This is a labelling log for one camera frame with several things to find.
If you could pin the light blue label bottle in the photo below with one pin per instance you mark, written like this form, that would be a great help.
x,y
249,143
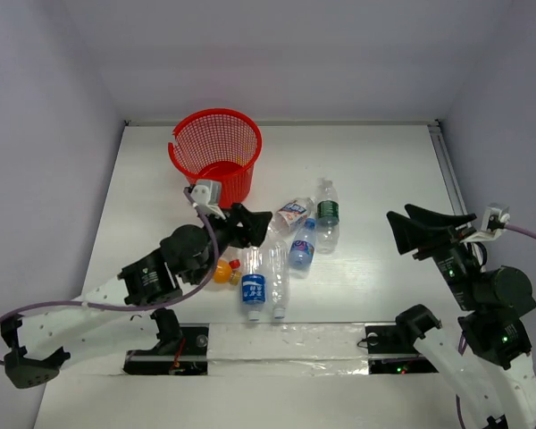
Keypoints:
x,y
302,248

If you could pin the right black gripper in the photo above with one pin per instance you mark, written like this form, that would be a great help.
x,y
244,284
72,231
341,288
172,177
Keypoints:
x,y
428,239

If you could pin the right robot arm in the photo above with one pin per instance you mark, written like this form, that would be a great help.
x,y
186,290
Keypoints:
x,y
499,387

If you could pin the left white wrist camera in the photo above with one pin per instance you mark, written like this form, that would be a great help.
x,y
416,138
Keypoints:
x,y
206,195

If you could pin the red plastic mesh bin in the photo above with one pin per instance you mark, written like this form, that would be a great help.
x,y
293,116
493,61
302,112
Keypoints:
x,y
217,144

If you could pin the dark blue label bottle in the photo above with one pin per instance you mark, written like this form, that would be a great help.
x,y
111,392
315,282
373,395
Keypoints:
x,y
253,284

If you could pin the green label clear bottle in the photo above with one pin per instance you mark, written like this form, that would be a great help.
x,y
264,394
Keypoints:
x,y
327,216

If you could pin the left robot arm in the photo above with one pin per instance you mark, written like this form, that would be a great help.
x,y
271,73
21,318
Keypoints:
x,y
134,310

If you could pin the clear unlabelled bottle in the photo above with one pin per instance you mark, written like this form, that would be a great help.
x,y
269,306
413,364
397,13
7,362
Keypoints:
x,y
278,278

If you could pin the white orange label bottle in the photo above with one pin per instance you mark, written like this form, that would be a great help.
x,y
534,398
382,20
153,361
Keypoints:
x,y
291,216

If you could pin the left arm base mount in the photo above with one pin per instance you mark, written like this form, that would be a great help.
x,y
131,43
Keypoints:
x,y
188,359

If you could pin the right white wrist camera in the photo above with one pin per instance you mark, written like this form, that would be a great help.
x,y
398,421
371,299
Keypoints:
x,y
494,221

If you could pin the orange juice bottle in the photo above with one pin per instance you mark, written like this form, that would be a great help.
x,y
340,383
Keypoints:
x,y
225,274

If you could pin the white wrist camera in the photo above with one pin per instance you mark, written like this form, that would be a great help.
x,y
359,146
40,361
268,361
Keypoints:
x,y
494,221
206,195

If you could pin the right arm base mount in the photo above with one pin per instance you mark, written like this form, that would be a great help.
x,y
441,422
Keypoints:
x,y
389,352

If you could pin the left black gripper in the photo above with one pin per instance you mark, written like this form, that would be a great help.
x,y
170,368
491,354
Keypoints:
x,y
234,228

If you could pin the red label clear bottle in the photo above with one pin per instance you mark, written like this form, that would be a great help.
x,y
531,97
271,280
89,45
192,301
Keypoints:
x,y
234,264

